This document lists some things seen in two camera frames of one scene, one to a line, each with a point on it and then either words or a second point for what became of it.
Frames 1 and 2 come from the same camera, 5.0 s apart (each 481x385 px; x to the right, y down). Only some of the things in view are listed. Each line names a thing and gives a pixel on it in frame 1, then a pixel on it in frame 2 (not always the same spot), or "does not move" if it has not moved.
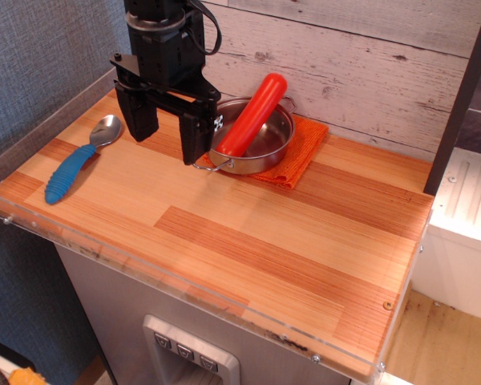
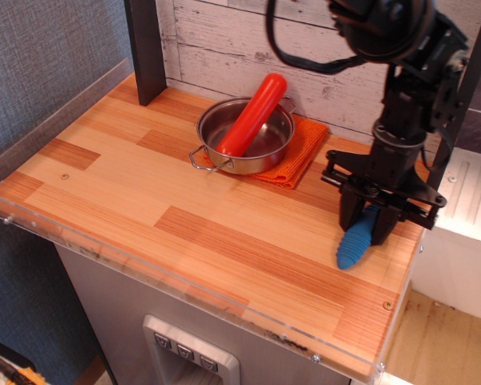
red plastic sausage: [238, 139] does not move
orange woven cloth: [288, 171] does not move
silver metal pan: [269, 145] does not move
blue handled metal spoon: [105, 130] → [356, 240]
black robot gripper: [167, 59] → [391, 175]
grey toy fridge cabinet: [152, 334] does not move
